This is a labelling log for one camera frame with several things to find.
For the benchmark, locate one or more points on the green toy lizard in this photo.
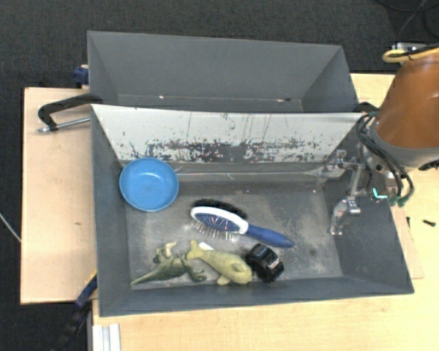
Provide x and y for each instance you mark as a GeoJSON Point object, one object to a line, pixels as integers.
{"type": "Point", "coordinates": [168, 267]}

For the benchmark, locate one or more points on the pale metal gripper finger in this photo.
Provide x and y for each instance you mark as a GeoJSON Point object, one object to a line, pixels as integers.
{"type": "Point", "coordinates": [337, 165]}
{"type": "Point", "coordinates": [342, 214]}

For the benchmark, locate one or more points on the black tape roll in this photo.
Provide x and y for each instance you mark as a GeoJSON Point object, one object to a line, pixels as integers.
{"type": "Point", "coordinates": [265, 263]}

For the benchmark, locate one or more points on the pale wood board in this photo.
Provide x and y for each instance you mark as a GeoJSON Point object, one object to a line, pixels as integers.
{"type": "Point", "coordinates": [58, 196]}

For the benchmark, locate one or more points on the green toy fish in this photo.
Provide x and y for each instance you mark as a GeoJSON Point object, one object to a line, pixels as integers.
{"type": "Point", "coordinates": [223, 263]}

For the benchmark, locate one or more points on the grey metal bin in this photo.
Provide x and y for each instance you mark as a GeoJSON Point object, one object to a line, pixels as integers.
{"type": "Point", "coordinates": [219, 181]}

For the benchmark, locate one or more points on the blue bowl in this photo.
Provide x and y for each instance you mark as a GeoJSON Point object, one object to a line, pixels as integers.
{"type": "Point", "coordinates": [148, 185]}

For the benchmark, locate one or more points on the blue and white hairbrush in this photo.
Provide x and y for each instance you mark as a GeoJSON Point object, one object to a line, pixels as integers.
{"type": "Point", "coordinates": [238, 225]}

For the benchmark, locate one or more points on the small black bolt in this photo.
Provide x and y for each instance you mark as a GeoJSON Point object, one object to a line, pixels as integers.
{"type": "Point", "coordinates": [429, 223]}

